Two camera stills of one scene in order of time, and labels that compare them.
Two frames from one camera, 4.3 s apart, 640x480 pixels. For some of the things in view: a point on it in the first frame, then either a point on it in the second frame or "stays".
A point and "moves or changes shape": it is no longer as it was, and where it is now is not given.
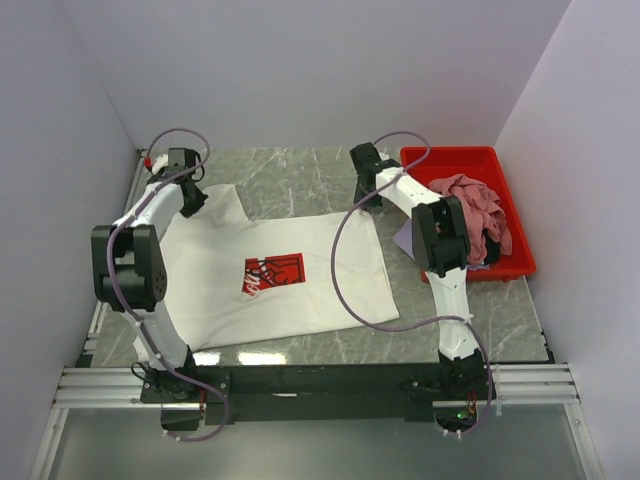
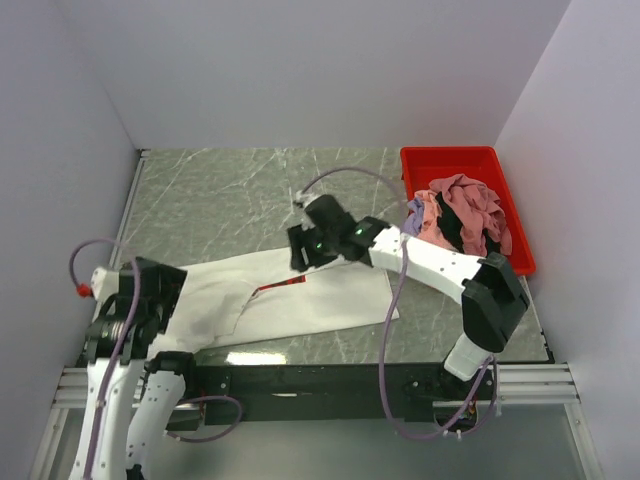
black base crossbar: x=317 y=393 stays
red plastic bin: x=479 y=163 stays
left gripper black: x=195 y=206 -> x=171 y=280
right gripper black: x=362 y=203 -> x=299 y=238
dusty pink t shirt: x=482 y=211 stays
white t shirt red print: x=227 y=278 moves or changes shape
